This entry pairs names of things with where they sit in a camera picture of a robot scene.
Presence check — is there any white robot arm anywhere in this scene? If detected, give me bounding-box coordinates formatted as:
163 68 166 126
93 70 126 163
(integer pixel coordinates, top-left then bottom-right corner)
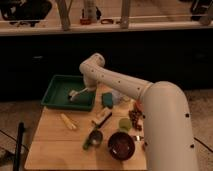
79 53 199 171

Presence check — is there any green plastic tray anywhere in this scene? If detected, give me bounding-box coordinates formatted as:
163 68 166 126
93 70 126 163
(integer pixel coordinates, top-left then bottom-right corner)
41 75 96 111

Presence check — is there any green sponge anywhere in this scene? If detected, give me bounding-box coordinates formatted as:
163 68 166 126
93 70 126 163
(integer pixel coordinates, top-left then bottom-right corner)
102 93 113 108

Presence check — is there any clear plastic cup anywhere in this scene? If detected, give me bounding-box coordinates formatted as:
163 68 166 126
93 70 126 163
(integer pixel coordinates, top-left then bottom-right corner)
112 90 123 105

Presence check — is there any orange bowl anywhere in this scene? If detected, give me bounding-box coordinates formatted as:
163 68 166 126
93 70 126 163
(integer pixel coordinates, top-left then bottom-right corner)
135 100 142 111

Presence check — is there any bunch of dark grapes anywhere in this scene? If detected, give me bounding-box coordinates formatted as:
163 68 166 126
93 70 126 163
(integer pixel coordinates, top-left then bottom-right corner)
129 110 142 131

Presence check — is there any green apple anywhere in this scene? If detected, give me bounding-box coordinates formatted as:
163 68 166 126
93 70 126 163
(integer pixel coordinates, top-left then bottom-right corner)
119 118 132 132

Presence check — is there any wooden board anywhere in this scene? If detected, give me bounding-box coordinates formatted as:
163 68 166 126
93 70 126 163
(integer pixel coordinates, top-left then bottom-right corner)
25 84 147 171

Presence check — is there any yellow corn cob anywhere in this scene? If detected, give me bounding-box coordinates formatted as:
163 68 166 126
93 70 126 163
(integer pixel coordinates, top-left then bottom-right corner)
61 114 77 130

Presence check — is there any dark purple bowl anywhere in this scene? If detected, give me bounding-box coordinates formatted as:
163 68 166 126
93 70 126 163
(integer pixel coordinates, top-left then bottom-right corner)
107 132 135 161

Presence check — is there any white bottle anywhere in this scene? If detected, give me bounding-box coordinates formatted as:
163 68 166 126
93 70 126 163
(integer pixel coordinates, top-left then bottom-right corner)
84 0 97 23

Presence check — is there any black pole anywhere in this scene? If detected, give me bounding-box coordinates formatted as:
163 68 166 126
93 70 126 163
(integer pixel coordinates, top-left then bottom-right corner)
13 122 25 171

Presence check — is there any black bag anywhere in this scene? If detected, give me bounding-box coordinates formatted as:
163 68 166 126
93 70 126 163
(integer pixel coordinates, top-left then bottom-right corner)
0 0 52 27

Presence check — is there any metal scoop green handle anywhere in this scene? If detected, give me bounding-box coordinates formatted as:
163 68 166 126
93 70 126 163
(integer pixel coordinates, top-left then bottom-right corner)
82 128 103 150

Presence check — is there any orange ring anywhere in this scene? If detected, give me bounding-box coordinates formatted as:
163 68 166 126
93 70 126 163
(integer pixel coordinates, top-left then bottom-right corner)
100 18 115 25

